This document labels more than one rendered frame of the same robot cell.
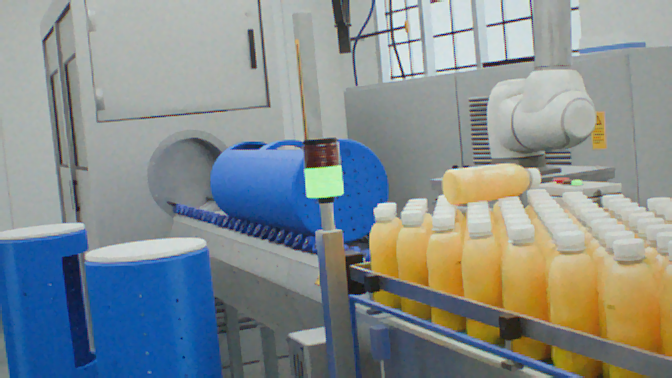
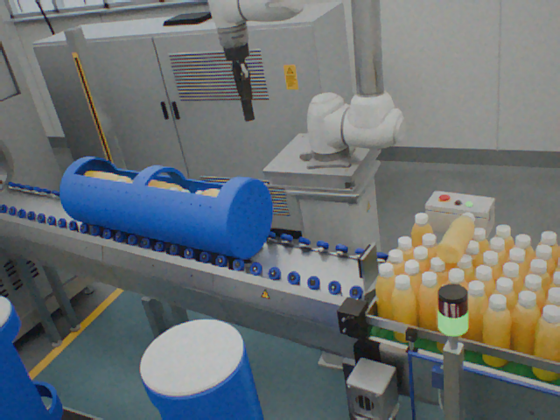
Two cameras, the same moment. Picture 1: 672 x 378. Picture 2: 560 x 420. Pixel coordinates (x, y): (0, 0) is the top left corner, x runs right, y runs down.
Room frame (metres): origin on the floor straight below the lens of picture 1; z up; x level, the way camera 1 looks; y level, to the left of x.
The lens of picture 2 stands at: (0.99, 0.79, 2.05)
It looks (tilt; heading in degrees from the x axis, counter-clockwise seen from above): 29 degrees down; 328
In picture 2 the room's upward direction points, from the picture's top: 10 degrees counter-clockwise
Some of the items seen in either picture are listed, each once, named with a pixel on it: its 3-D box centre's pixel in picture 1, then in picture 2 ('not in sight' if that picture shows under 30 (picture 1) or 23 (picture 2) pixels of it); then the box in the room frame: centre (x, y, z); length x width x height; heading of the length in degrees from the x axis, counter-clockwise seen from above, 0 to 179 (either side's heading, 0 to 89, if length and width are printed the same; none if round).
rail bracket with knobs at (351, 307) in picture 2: (346, 276); (354, 318); (1.99, -0.01, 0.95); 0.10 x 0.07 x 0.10; 112
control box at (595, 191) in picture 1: (575, 206); (459, 213); (2.02, -0.52, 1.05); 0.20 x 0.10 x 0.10; 22
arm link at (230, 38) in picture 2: not in sight; (233, 35); (2.45, -0.06, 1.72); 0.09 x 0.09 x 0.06
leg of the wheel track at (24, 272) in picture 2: not in sight; (38, 302); (3.97, 0.63, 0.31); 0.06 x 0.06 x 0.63; 22
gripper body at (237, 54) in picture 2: not in sight; (238, 59); (2.46, -0.06, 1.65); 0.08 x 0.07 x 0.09; 164
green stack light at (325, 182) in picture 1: (324, 181); (452, 318); (1.62, 0.02, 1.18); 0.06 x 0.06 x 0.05
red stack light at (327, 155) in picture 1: (321, 155); (452, 302); (1.62, 0.02, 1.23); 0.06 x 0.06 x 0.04
